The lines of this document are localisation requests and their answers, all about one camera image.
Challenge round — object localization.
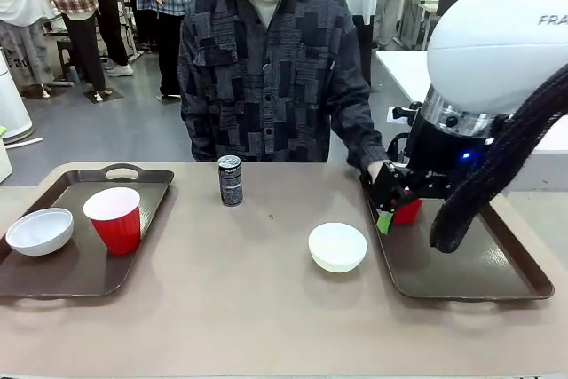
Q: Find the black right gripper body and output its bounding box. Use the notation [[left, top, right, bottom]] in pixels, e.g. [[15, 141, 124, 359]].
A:
[[398, 107, 494, 197]]

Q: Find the red plastic cup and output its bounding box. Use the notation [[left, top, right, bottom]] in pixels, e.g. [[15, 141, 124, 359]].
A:
[[83, 186, 143, 257], [392, 194, 423, 225]]

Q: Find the grey-white bowl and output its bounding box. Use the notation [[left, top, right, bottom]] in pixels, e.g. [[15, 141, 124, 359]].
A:
[[4, 207, 75, 257]]

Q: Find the person's right forearm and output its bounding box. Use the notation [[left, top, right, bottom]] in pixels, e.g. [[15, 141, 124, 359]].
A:
[[180, 103, 218, 162]]

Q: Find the person's left forearm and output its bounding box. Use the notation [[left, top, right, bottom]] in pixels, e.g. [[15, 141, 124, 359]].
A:
[[330, 99, 388, 172]]

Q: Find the person's left hand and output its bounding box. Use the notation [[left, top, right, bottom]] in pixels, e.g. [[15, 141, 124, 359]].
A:
[[367, 159, 393, 186]]

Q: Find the white bowl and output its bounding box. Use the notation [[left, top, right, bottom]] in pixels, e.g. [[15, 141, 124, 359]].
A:
[[308, 222, 368, 273]]

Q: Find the white table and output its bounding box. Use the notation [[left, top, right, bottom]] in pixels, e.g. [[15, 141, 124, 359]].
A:
[[375, 49, 568, 192]]

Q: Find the brown plastic tray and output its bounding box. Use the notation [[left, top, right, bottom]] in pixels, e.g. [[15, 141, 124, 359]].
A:
[[361, 174, 555, 301], [0, 162, 176, 298]]

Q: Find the black patterned drink can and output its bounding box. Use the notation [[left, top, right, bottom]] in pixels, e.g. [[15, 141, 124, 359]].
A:
[[217, 154, 244, 208]]

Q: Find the person in dark patchwork shirt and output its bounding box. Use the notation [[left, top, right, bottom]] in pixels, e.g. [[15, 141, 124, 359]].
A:
[[177, 0, 387, 163]]

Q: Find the bystander in light grey top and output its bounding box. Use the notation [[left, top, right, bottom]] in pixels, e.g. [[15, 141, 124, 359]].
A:
[[93, 0, 138, 78]]

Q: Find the black stool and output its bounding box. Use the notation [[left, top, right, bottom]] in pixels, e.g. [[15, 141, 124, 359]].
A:
[[56, 37, 83, 87]]

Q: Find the white cylindrical appliance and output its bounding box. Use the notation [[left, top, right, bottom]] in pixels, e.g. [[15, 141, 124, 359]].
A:
[[0, 48, 36, 146]]

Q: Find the black braided cable sleeve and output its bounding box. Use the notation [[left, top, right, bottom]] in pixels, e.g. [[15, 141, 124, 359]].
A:
[[429, 63, 568, 255]]

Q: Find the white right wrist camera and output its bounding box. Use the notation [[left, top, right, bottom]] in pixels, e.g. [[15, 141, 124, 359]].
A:
[[387, 105, 422, 123]]

